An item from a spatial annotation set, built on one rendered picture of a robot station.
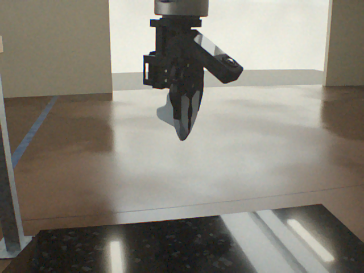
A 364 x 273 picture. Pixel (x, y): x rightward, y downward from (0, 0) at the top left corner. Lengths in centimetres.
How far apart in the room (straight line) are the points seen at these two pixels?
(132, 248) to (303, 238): 19
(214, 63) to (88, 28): 606
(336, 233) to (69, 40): 633
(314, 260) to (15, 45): 653
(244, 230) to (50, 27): 633
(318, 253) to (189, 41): 36
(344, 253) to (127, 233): 23
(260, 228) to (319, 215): 8
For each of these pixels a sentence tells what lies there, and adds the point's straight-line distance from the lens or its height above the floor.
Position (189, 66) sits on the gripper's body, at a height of 102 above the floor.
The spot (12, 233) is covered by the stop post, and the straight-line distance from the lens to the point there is 200.
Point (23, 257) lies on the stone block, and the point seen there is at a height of 85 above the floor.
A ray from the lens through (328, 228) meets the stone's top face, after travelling 45.
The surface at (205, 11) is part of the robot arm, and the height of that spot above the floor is 111.
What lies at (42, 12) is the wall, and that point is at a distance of 665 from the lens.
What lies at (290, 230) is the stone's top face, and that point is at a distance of 43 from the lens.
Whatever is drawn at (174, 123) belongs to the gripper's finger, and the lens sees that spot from 62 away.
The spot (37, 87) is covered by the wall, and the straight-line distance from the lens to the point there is 674.
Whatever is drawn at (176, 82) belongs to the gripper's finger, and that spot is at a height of 100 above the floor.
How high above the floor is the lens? 108
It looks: 17 degrees down
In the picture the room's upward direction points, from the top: straight up
